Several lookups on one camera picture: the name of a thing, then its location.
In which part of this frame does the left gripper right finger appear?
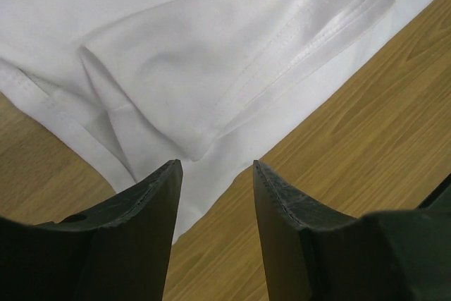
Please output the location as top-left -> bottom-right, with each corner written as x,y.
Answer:
253,161 -> 450,300

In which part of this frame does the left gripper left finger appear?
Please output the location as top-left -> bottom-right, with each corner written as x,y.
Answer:
1,160 -> 183,300

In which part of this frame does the white t shirt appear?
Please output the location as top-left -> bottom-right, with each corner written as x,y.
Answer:
1,0 -> 432,237

